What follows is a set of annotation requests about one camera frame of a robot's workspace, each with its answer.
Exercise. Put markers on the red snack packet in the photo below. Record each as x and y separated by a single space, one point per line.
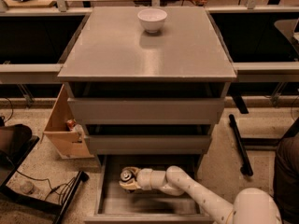
71 124

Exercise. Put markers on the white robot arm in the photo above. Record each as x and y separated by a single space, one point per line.
251 206

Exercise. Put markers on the dark trouser leg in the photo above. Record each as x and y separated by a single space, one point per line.
286 179

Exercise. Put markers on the grey open bottom drawer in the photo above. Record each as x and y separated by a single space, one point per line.
114 205

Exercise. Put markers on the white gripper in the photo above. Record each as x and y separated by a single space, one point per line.
144 178

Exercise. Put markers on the brown cardboard box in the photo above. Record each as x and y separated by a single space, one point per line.
69 144

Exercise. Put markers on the grey drawer cabinet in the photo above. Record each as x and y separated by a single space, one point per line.
114 57

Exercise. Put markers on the blue pepsi can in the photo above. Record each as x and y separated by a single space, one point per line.
127 175

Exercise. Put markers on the clear plastic bottle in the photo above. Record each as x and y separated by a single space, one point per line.
29 188

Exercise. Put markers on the black bar on floor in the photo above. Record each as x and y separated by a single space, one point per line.
246 167

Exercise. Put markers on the white ceramic bowl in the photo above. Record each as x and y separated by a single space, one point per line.
152 19

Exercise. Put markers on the black cart frame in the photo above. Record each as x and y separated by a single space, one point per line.
16 142

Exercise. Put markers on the grey middle drawer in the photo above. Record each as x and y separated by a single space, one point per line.
147 144

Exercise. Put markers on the grey top drawer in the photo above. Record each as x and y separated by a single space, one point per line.
146 111

